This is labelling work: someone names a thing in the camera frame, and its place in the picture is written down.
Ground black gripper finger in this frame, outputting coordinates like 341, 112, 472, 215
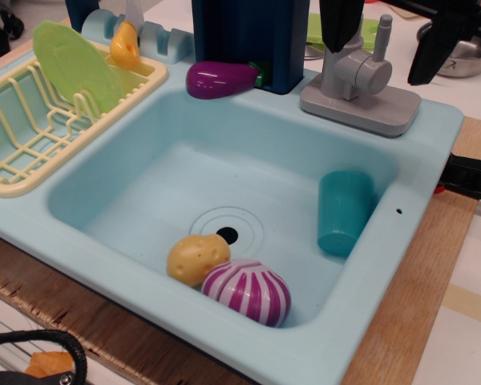
408, 1, 481, 86
319, 0, 364, 53

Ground grey faucet lever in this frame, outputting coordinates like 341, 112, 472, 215
373, 14, 393, 63

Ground green plastic lid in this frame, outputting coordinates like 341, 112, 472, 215
304, 12, 380, 50

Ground steel bowl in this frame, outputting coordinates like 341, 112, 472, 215
437, 36, 481, 79

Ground dark blue plastic tower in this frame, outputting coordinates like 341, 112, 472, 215
192, 0, 309, 95

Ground grey toy faucet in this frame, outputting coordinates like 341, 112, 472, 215
300, 34, 421, 138

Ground purple toy eggplant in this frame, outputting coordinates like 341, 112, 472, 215
185, 61, 267, 99

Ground black clamp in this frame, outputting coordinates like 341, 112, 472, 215
437, 153, 481, 201

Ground light blue toy sink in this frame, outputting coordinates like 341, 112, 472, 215
0, 62, 463, 384

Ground teal plastic cup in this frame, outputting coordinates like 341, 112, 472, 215
317, 170, 374, 257

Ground yellow toy pear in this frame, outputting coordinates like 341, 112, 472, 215
110, 21, 140, 70

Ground light blue utensil holder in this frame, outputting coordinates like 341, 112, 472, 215
81, 9, 194, 64

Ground green plastic plate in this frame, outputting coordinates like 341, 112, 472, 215
33, 21, 124, 113

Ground yellow toy potato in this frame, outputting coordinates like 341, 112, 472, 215
166, 234, 232, 287

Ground purple striped toy onion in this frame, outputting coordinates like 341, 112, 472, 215
201, 259, 292, 327

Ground cream dish rack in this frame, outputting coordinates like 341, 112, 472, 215
0, 53, 168, 198

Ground orange toy piece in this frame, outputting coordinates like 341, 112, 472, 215
24, 351, 74, 379

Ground black cable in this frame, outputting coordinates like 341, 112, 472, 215
0, 329, 88, 385

